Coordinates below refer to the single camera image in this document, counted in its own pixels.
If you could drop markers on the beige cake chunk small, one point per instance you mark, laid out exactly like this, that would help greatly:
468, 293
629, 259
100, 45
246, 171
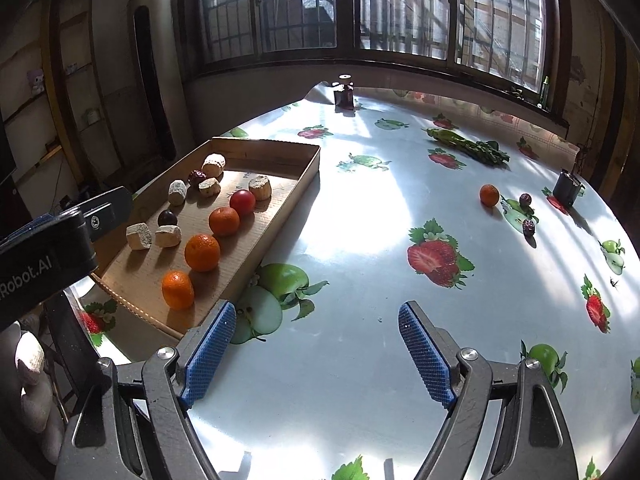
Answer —
168, 236

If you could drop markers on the fruit print tablecloth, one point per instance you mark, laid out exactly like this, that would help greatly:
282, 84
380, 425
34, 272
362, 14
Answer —
318, 383

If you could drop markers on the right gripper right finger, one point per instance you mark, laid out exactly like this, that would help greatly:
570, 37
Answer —
531, 440

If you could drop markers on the dark clamp with round knob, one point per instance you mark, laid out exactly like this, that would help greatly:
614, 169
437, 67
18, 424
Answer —
343, 91

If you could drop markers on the purple plush toy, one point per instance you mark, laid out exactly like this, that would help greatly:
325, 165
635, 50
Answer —
36, 81

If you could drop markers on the far dark grape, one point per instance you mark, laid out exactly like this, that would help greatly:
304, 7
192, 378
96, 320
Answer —
525, 200

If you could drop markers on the orange tangerine three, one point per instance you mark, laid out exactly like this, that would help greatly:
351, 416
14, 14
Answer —
177, 290

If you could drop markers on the orange tangerine two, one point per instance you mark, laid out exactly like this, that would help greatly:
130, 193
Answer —
202, 253

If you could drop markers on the small dark date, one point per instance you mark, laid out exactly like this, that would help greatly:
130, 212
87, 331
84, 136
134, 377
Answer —
528, 227

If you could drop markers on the wrinkled red date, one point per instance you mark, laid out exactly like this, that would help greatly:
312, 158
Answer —
196, 177

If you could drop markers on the green leafy vegetable bundle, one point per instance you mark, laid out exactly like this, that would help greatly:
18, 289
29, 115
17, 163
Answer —
486, 152

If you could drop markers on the green glass bottle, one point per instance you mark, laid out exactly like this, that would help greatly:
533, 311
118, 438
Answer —
543, 94

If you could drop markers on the orange tangerine one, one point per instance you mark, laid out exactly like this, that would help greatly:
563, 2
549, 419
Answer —
224, 221

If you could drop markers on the red cherry tomato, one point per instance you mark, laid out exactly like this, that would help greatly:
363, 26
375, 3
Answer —
243, 202

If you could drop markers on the beige cake chunk large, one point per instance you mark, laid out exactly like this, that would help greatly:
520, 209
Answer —
213, 165

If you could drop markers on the small black plant pot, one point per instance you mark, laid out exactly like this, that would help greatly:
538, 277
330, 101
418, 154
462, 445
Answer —
567, 188

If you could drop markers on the far orange tangerine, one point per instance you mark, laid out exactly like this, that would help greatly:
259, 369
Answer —
489, 195

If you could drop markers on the dark purple plum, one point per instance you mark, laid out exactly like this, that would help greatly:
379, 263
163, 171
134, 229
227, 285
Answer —
167, 218

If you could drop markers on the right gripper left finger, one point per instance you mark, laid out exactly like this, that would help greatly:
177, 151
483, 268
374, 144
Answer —
131, 421

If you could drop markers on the window with metal bars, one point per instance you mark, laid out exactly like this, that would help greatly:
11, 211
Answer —
502, 44

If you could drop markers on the shallow cardboard box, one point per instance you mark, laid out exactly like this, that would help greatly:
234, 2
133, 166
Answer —
133, 279

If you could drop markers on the white tower air conditioner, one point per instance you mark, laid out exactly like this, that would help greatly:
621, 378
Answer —
156, 65

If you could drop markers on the beige cake cube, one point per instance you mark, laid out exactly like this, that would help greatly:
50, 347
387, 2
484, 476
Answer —
139, 236

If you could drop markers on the left gloved hand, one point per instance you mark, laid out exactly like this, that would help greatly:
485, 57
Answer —
28, 389

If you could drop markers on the beige cake cylinder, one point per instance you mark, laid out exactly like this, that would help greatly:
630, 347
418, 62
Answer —
177, 191

